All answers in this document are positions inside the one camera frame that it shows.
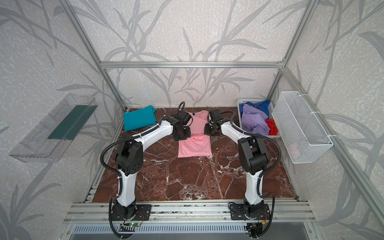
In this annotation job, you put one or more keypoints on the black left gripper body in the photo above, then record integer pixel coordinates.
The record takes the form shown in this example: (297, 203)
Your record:
(182, 132)

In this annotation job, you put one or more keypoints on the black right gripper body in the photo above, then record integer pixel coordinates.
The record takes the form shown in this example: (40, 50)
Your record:
(212, 129)

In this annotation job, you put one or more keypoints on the pink t-shirt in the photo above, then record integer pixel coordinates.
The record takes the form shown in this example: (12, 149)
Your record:
(199, 144)

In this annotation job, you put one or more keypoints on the purple t-shirt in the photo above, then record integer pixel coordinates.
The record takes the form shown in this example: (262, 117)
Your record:
(253, 121)

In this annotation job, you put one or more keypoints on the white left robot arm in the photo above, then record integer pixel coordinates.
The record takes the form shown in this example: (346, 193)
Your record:
(130, 158)

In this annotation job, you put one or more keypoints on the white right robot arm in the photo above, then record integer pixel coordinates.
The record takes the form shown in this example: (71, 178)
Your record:
(254, 159)

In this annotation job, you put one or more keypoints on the folded teal t-shirt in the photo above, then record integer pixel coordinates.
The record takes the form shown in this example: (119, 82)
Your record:
(138, 119)

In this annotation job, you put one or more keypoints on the blue t-shirt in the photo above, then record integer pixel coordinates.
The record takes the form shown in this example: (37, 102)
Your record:
(263, 106)

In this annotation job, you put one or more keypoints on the red t-shirt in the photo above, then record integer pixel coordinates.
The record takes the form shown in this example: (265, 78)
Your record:
(272, 126)

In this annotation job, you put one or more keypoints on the green circuit board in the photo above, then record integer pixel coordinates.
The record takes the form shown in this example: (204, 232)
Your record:
(129, 227)

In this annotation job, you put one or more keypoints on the white wire mesh basket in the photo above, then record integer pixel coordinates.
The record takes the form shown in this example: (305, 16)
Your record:
(303, 135)

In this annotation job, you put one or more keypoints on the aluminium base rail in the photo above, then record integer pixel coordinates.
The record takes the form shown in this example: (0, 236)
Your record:
(191, 217)

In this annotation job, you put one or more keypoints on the clear acrylic wall shelf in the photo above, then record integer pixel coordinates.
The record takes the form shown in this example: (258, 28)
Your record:
(48, 141)

